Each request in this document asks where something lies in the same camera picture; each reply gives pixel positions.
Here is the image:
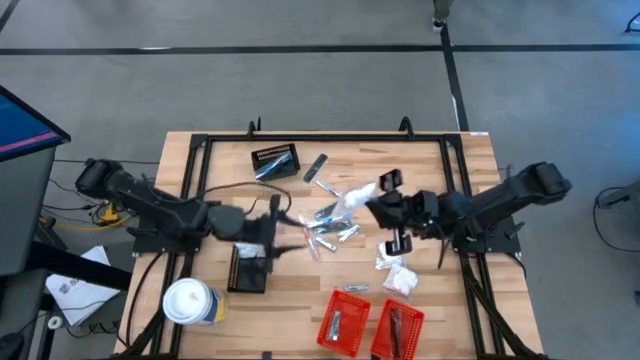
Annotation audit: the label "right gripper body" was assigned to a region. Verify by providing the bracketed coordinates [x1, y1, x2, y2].
[378, 168, 442, 256]

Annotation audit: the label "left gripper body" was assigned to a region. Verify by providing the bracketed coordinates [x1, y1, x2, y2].
[243, 194, 282, 275]

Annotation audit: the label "cotton balls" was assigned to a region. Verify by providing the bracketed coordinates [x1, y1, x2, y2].
[234, 242, 267, 260]
[333, 181, 380, 219]
[381, 262, 419, 296]
[374, 241, 404, 272]

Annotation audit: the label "black comb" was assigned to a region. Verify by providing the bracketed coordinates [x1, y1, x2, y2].
[388, 307, 404, 359]
[313, 201, 339, 220]
[302, 152, 330, 184]
[313, 220, 354, 236]

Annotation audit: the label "black slotted plastic basket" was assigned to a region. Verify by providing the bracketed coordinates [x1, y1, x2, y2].
[250, 143, 302, 182]
[227, 242, 274, 295]

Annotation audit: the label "red slotted plastic basket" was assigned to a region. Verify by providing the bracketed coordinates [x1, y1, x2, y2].
[315, 288, 373, 359]
[369, 298, 426, 360]

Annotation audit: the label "disinfecting wipes canister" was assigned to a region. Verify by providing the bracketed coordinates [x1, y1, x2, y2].
[162, 277, 230, 327]

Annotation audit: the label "black stand beam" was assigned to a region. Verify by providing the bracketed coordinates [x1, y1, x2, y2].
[24, 239, 134, 292]

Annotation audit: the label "white paper sheet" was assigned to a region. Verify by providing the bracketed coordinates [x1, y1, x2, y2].
[44, 244, 122, 327]

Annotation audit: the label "person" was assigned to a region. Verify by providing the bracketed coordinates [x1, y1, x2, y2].
[431, 0, 454, 32]

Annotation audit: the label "grey stand foot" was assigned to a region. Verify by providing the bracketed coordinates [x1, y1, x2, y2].
[597, 180, 640, 210]

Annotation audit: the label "computer monitor blue screen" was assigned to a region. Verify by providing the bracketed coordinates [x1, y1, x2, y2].
[0, 84, 72, 277]

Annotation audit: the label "black round object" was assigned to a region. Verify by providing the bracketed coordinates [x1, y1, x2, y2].
[0, 332, 26, 360]

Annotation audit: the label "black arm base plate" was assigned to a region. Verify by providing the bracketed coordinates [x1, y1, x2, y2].
[447, 213, 522, 255]
[130, 213, 206, 255]

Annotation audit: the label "yellow extension cable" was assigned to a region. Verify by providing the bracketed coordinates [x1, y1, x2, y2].
[38, 199, 132, 232]

